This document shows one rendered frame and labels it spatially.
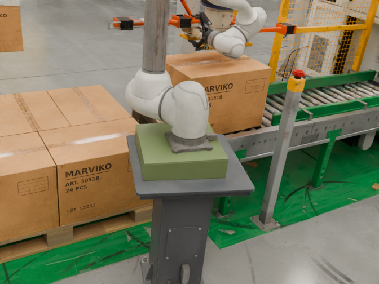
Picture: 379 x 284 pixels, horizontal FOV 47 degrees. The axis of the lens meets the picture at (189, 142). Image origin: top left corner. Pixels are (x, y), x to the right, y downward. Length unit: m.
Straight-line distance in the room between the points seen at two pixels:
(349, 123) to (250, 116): 0.84
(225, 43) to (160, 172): 0.69
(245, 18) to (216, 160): 0.69
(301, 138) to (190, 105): 1.36
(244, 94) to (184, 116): 0.94
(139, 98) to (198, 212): 0.59
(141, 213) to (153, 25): 1.30
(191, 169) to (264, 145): 1.03
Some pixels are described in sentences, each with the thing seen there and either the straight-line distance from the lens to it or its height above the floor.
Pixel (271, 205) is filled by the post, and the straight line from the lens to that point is 2.82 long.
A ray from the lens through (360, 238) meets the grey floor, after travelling 3.06.
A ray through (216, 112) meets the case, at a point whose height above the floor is 0.71.
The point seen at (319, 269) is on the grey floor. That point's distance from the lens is 2.71.
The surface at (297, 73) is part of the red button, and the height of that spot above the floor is 1.03.
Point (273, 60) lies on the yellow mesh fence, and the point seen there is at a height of 0.76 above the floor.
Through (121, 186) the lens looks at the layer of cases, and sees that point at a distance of 2.52.
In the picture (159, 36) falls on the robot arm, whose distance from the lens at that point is 1.82.
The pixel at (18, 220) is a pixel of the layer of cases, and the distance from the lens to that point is 2.44.
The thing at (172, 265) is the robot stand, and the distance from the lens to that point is 2.20.
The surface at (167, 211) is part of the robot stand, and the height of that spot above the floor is 0.55.
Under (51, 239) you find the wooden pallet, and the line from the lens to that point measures 2.57.
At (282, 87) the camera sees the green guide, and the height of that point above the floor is 0.60.
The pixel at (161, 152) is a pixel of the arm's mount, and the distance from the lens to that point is 1.83.
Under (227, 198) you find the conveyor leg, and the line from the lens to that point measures 2.81.
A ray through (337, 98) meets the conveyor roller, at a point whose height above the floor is 0.53.
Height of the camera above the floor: 1.75
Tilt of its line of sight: 28 degrees down
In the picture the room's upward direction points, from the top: 6 degrees clockwise
